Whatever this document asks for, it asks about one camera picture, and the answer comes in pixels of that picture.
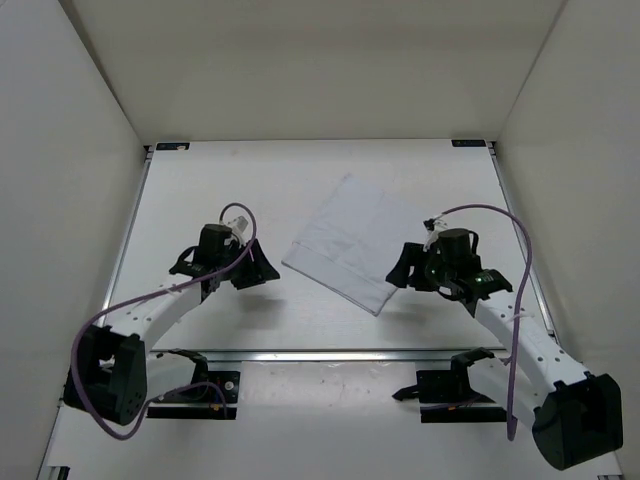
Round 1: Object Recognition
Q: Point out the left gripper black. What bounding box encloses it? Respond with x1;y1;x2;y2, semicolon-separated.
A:
220;236;281;289

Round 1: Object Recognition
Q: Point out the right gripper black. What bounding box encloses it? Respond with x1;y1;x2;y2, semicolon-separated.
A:
385;244;453;293

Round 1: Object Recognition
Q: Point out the white skirt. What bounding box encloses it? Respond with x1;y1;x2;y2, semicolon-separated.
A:
282;175;400;316

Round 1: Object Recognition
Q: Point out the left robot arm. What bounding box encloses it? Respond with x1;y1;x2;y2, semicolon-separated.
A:
63;216;280;426

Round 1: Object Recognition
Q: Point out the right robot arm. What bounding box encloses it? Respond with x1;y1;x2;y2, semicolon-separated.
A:
386;228;623;470

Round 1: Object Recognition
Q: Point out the right dark corner label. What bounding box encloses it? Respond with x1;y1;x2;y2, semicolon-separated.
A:
451;139;486;148

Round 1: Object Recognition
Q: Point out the dark corner label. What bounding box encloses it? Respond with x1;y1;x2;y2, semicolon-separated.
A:
155;142;190;151
451;139;486;148

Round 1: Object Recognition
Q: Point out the left dark corner label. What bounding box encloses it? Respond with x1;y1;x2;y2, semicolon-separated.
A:
155;142;190;151

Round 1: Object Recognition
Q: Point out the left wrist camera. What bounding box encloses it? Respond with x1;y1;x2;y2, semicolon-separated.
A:
220;215;249;247

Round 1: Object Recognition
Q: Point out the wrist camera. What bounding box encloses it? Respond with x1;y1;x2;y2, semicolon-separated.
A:
422;214;448;252
220;215;249;247

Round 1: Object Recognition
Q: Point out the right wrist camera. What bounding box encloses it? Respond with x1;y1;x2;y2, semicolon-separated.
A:
422;214;448;252

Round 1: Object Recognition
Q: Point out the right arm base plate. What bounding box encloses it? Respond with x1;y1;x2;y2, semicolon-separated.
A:
392;348;506;424

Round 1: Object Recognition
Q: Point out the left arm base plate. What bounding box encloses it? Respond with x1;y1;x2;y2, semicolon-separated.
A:
146;367;241;421

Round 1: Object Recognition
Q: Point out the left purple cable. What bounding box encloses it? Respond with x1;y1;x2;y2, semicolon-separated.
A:
72;201;259;441

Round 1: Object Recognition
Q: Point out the purple cable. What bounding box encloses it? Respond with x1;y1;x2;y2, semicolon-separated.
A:
72;201;259;441
439;201;535;442

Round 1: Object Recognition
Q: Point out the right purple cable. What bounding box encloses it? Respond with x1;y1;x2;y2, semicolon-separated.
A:
439;201;535;442

